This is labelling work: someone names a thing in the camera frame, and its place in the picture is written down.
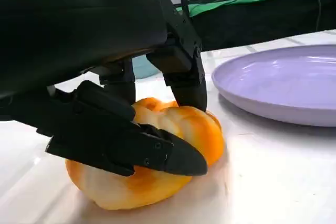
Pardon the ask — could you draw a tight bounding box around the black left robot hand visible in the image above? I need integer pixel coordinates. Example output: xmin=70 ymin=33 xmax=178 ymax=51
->
xmin=0 ymin=0 xmax=208 ymax=177

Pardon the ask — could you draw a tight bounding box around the orange white toy bread roll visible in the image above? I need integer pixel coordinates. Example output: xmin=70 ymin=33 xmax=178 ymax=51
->
xmin=65 ymin=97 xmax=225 ymax=211

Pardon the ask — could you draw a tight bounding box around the pale green mug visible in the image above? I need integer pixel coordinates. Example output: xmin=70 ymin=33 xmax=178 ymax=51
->
xmin=132 ymin=55 xmax=158 ymax=80

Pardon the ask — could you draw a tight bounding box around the black table drape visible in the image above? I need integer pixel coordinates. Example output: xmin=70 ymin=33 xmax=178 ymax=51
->
xmin=188 ymin=0 xmax=336 ymax=51

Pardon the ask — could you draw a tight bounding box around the lilac plate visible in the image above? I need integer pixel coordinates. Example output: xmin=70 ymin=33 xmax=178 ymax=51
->
xmin=211 ymin=43 xmax=336 ymax=127

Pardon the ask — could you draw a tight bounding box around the thin black hanging cable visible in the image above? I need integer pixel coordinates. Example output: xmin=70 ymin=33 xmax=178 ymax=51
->
xmin=313 ymin=0 xmax=322 ymax=32

